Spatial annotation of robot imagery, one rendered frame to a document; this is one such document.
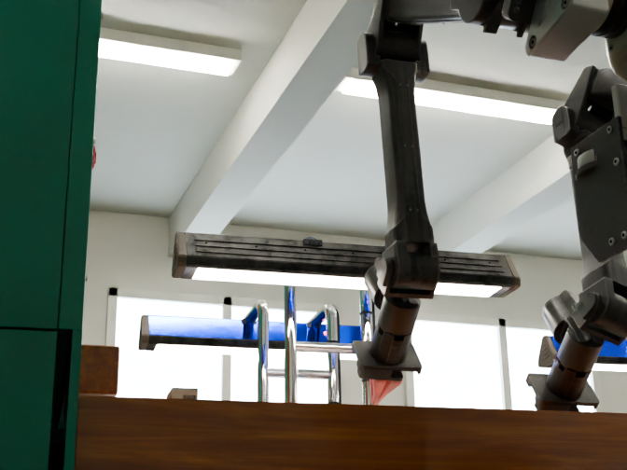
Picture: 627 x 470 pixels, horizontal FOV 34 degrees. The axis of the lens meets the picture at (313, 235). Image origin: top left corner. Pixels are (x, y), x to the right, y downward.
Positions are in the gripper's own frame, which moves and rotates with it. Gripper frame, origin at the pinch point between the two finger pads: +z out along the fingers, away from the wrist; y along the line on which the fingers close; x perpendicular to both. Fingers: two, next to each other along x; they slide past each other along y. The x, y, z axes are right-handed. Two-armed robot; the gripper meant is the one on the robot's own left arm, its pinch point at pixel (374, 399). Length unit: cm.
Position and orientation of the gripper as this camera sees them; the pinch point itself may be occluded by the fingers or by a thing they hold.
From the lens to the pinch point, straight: 169.3
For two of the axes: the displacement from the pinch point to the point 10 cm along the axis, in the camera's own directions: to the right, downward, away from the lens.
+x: 1.8, 5.0, -8.5
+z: -1.9, 8.6, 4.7
